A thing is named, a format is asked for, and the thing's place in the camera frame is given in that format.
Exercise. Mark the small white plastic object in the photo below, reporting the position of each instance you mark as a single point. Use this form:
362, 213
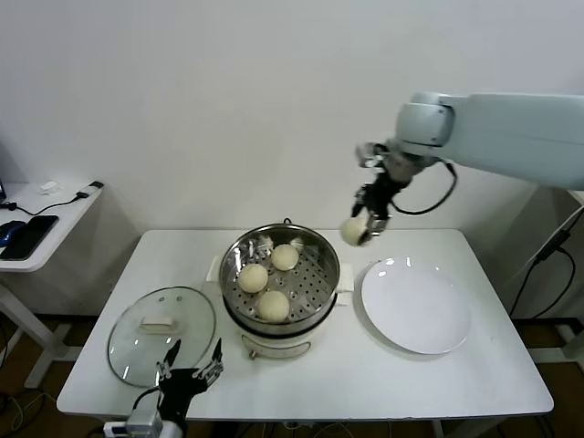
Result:
51, 187

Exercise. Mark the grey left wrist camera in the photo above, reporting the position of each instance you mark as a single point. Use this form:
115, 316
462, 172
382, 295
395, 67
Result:
143, 420

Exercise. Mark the round white plate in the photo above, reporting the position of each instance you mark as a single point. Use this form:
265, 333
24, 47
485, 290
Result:
410, 310

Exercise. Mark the round glass pot lid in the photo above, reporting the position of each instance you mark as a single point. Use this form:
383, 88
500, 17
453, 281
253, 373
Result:
137, 315

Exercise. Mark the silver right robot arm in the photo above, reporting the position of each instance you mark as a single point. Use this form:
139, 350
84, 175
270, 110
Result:
502, 132

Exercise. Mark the perforated steel steamer basket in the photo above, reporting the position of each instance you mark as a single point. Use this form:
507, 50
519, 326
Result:
315, 278

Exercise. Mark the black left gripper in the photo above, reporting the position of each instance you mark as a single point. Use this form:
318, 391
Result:
178, 388

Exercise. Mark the white side desk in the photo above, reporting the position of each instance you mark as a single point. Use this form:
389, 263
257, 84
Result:
68, 214

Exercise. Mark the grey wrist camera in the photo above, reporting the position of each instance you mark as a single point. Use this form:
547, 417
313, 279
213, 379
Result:
143, 420
369, 155

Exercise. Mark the cream electric cooking pot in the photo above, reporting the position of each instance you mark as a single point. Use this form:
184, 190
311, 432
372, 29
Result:
274, 344

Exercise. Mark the white steamed baozi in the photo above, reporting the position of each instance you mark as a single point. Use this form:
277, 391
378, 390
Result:
353, 232
253, 278
274, 305
285, 257

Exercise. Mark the black smartphone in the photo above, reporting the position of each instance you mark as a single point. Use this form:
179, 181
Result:
29, 237

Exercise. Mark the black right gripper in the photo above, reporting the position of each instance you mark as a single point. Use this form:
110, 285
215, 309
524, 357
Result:
378, 196

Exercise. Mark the blue computer mouse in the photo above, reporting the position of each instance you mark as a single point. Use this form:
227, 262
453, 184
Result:
11, 230

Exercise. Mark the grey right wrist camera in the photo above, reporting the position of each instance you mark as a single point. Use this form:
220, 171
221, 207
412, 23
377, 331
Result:
369, 155

